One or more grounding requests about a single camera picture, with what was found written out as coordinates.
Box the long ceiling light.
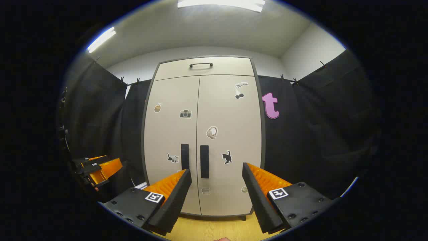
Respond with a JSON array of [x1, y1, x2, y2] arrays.
[[87, 27, 117, 54], [177, 0, 266, 13]]

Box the beige door with camera sticker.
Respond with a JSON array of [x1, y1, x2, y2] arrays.
[[144, 76, 201, 215]]

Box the black backdrop cloth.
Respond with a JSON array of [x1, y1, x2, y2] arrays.
[[59, 49, 382, 201]]

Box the beige double-door shoe cabinet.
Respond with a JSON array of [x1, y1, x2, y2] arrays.
[[141, 55, 266, 221]]

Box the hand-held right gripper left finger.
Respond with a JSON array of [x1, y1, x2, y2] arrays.
[[100, 168, 193, 236]]

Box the black door handle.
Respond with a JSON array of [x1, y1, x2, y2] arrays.
[[181, 144, 190, 171], [200, 145, 210, 179]]

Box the beige door with headphones sticker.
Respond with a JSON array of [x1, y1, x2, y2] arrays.
[[197, 74, 263, 216]]

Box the beige cabinet drawer front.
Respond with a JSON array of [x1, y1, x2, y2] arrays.
[[154, 57, 255, 81]]

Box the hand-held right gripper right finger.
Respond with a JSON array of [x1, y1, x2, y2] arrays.
[[241, 162, 336, 235]]

